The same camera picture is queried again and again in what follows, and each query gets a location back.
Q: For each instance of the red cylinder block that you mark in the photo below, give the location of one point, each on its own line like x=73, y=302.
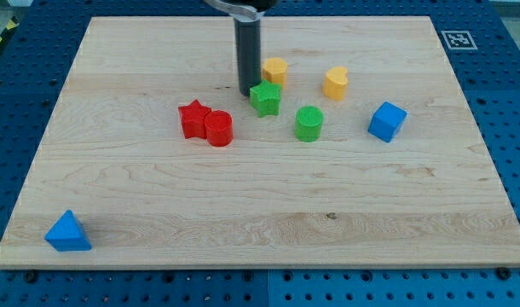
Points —
x=219, y=128

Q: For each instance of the green star block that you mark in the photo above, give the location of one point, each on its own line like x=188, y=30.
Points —
x=265, y=98

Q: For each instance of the red star block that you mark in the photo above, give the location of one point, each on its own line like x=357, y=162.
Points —
x=192, y=118

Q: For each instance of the green cylinder block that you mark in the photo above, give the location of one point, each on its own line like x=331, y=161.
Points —
x=308, y=123

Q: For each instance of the yellow hexagon block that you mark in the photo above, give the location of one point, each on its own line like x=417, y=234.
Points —
x=274, y=70

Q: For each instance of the wooden board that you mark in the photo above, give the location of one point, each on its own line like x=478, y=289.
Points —
x=114, y=154

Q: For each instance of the yellow heart block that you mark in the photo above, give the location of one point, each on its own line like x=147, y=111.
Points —
x=335, y=83

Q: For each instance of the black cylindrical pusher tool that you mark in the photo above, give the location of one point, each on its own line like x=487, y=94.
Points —
x=248, y=54

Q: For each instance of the blue cube block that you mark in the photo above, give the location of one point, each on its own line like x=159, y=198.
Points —
x=386, y=121

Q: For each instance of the blue triangle block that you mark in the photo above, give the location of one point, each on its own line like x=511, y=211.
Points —
x=68, y=234

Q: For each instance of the white fiducial marker tag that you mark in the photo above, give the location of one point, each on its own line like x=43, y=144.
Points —
x=458, y=40

